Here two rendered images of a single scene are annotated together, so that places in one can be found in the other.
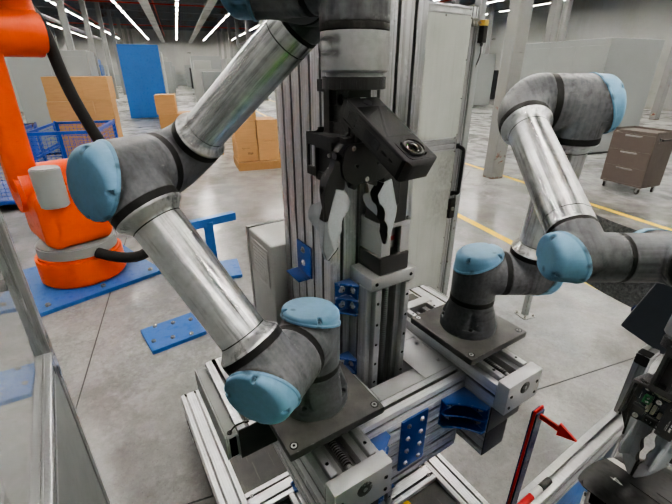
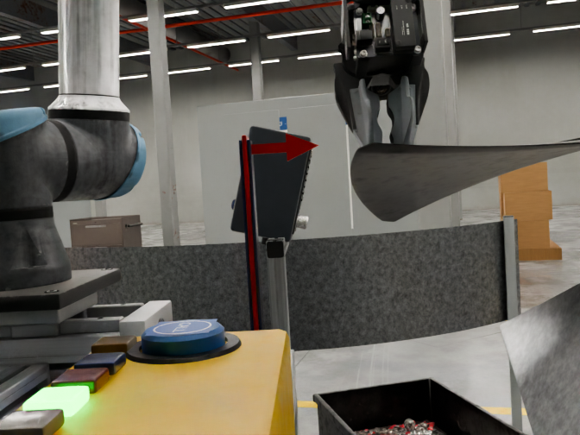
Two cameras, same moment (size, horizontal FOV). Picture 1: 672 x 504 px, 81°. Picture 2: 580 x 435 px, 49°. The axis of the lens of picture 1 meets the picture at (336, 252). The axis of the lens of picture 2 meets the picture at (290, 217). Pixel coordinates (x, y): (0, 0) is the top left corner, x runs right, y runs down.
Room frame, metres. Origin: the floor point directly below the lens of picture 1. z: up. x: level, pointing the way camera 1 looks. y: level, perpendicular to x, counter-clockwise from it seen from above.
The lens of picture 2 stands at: (0.12, 0.11, 1.15)
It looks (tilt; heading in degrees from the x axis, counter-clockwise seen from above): 3 degrees down; 306
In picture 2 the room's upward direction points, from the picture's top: 3 degrees counter-clockwise
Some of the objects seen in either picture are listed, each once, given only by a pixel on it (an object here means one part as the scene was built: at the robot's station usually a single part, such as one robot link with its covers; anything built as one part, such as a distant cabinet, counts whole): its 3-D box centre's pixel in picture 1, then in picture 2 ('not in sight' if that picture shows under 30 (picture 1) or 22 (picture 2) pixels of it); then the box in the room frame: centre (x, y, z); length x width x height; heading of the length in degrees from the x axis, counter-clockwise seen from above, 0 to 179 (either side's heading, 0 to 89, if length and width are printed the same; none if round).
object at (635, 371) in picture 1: (633, 383); (278, 296); (0.77, -0.76, 0.96); 0.03 x 0.03 x 0.20; 34
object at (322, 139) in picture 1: (349, 131); not in sight; (0.49, -0.02, 1.62); 0.09 x 0.08 x 0.12; 34
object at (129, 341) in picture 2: not in sight; (114, 345); (0.37, -0.09, 1.08); 0.02 x 0.02 x 0.01; 34
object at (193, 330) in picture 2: not in sight; (183, 341); (0.34, -0.11, 1.08); 0.04 x 0.04 x 0.02
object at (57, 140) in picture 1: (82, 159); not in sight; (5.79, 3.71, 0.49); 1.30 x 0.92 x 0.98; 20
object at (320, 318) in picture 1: (309, 333); not in sight; (0.65, 0.05, 1.20); 0.13 x 0.12 x 0.14; 156
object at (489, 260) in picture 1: (478, 271); (7, 158); (0.92, -0.38, 1.20); 0.13 x 0.12 x 0.14; 89
